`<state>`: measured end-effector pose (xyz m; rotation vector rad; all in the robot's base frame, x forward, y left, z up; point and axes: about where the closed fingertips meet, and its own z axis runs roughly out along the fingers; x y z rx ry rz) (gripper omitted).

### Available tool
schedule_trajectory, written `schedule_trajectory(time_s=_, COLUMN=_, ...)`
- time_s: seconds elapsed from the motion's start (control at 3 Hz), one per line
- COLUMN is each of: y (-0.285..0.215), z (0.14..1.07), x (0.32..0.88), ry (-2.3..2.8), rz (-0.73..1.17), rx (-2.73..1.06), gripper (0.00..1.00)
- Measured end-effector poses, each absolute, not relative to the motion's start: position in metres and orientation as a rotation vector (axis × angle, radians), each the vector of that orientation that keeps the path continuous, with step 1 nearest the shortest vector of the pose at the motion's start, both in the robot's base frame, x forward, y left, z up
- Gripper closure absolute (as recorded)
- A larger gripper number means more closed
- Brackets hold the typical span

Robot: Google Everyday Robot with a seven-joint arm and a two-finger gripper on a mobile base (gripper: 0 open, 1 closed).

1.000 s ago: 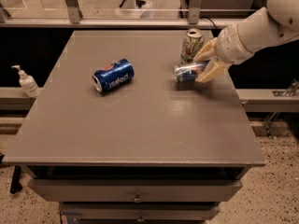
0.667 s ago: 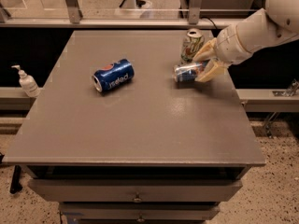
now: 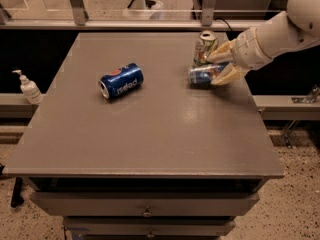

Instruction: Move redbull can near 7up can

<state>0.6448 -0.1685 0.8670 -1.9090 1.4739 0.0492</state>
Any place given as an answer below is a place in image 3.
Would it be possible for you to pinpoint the white pump soap bottle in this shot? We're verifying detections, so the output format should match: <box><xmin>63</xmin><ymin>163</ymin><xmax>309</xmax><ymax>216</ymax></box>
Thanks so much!
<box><xmin>13</xmin><ymin>70</ymin><xmax>43</xmax><ymax>104</ymax></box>

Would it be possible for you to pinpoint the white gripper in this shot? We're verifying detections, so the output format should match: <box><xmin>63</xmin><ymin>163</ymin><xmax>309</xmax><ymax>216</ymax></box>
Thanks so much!
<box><xmin>207</xmin><ymin>27</ymin><xmax>273</xmax><ymax>86</ymax></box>

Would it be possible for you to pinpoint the redbull can blue silver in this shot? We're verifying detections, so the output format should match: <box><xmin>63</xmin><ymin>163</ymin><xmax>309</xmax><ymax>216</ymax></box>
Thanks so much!
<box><xmin>188</xmin><ymin>63</ymin><xmax>227</xmax><ymax>85</ymax></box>

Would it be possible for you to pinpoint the grey lower drawer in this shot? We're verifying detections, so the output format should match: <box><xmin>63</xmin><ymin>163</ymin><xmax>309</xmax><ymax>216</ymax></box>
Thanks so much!
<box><xmin>63</xmin><ymin>217</ymin><xmax>235</xmax><ymax>237</ymax></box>

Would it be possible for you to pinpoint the black cable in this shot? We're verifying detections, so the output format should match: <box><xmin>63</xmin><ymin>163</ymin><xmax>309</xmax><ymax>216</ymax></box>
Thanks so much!
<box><xmin>214</xmin><ymin>17</ymin><xmax>234</xmax><ymax>32</ymax></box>

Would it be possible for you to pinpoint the grey metal rail frame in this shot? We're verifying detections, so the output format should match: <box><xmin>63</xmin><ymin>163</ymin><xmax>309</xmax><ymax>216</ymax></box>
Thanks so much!
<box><xmin>0</xmin><ymin>0</ymin><xmax>288</xmax><ymax>31</ymax></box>

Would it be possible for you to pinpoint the grey drawer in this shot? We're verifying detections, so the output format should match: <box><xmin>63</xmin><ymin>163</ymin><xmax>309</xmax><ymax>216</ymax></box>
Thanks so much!
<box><xmin>30</xmin><ymin>192</ymin><xmax>259</xmax><ymax>217</ymax></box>
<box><xmin>63</xmin><ymin>217</ymin><xmax>235</xmax><ymax>237</ymax></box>

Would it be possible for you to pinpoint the white green 7up can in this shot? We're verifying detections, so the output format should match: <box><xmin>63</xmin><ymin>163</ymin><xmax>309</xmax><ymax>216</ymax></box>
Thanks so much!
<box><xmin>193</xmin><ymin>30</ymin><xmax>219</xmax><ymax>66</ymax></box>

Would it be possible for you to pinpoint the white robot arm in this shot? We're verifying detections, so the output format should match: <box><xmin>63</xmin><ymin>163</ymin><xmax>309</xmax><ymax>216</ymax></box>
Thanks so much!
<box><xmin>207</xmin><ymin>0</ymin><xmax>320</xmax><ymax>86</ymax></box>

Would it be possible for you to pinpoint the blue pepsi can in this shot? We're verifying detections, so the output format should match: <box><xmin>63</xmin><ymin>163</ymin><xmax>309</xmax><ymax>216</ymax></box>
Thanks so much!
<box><xmin>99</xmin><ymin>63</ymin><xmax>144</xmax><ymax>99</ymax></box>

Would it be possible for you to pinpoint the grey upper drawer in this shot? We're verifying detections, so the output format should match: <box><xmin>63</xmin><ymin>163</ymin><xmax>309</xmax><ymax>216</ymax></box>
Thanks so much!
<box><xmin>30</xmin><ymin>192</ymin><xmax>259</xmax><ymax>217</ymax></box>

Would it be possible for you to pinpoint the black table leg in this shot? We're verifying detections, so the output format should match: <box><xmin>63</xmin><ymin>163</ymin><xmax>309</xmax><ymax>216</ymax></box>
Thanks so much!
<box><xmin>10</xmin><ymin>177</ymin><xmax>24</xmax><ymax>208</ymax></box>

